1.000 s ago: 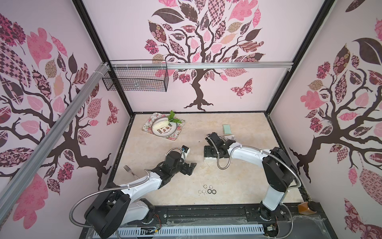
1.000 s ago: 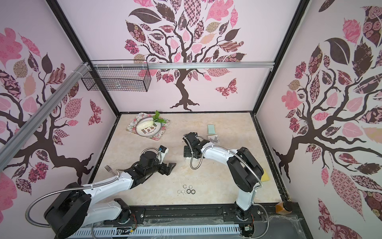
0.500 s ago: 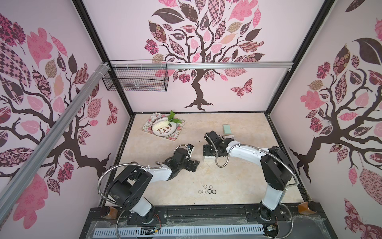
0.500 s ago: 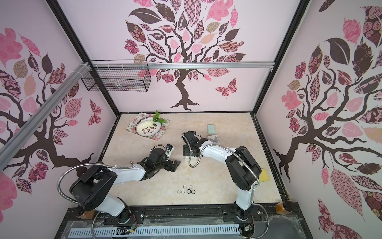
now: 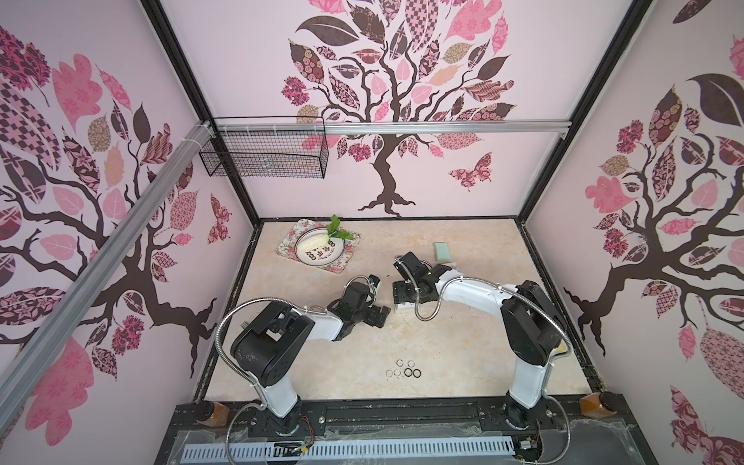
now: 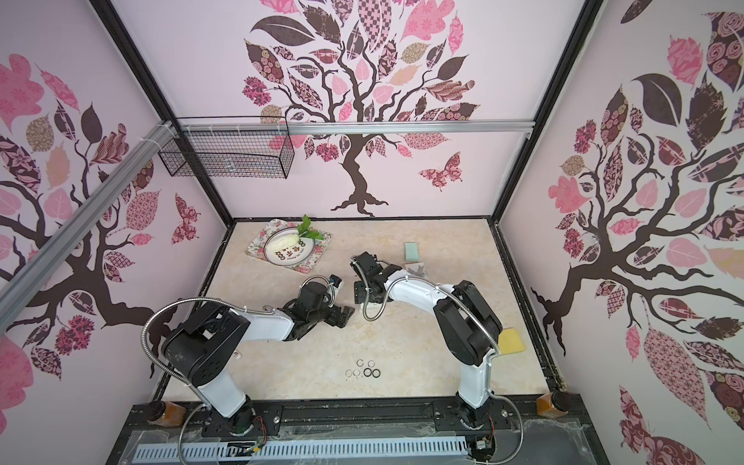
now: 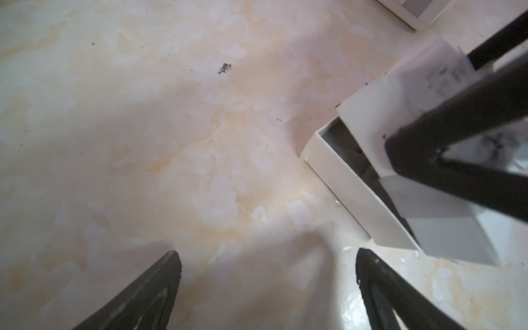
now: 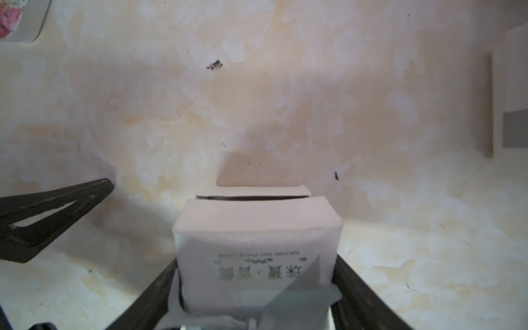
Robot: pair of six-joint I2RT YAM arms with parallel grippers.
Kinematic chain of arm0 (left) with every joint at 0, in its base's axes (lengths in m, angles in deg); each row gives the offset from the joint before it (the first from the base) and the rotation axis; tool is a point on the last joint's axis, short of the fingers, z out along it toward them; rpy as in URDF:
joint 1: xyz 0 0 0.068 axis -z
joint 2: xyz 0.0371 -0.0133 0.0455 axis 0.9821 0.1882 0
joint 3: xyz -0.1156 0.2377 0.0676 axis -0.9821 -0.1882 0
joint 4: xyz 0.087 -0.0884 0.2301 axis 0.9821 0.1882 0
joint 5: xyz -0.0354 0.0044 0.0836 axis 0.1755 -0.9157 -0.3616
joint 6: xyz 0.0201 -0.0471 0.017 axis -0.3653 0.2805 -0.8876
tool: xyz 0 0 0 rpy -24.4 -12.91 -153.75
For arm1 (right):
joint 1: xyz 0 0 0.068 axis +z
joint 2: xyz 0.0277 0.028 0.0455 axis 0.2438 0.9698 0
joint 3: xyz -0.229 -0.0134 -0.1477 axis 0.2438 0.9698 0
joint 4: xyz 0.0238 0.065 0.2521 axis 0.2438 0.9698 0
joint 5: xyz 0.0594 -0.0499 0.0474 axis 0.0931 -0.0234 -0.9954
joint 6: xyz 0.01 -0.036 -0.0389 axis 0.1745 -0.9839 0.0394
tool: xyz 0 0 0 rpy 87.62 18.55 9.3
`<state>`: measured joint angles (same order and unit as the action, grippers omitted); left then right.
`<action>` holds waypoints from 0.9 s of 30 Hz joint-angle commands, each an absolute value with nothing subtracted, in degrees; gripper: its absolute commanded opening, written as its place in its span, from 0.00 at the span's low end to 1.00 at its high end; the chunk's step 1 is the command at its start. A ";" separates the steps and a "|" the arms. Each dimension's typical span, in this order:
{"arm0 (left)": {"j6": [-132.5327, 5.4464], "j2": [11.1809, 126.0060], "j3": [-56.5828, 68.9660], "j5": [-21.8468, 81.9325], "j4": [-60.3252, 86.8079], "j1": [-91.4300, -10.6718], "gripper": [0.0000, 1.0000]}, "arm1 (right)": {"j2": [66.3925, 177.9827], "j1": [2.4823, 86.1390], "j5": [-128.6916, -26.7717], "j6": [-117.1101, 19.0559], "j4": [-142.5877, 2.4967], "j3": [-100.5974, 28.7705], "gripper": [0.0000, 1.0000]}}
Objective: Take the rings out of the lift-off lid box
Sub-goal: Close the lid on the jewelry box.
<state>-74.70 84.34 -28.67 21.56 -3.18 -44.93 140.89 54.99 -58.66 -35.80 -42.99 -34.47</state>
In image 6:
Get white gift box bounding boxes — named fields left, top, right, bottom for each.
left=405, top=263, right=428, bottom=279

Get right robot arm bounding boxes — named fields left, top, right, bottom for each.
left=351, top=252, right=503, bottom=411

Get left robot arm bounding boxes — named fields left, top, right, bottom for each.
left=163, top=281, right=355, bottom=422

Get floral round plate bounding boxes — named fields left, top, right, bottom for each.
left=263, top=228, right=316, bottom=267

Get green leaf sprig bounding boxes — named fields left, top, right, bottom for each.
left=296, top=215, right=325, bottom=240

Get floral square tray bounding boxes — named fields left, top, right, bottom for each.
left=245, top=219, right=332, bottom=274

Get yellow sponge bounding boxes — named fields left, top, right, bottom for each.
left=498, top=329, right=526, bottom=355

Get left amber spice jar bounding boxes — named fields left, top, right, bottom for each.
left=143, top=400, right=187, bottom=427

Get amber spice jar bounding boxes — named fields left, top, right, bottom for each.
left=536, top=391, right=572, bottom=419
left=143, top=400, right=187, bottom=427

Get right amber spice jar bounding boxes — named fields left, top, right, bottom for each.
left=536, top=391, right=572, bottom=419

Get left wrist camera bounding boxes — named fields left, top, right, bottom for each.
left=329, top=274, right=343, bottom=292

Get black wire basket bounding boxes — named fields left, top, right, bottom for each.
left=158, top=116, right=296, bottom=179

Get white cable duct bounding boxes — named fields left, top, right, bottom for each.
left=129, top=437, right=469, bottom=464

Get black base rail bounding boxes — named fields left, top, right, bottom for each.
left=120, top=394, right=591, bottom=439

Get aluminium rail left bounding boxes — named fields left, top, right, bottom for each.
left=1, top=121, right=176, bottom=332

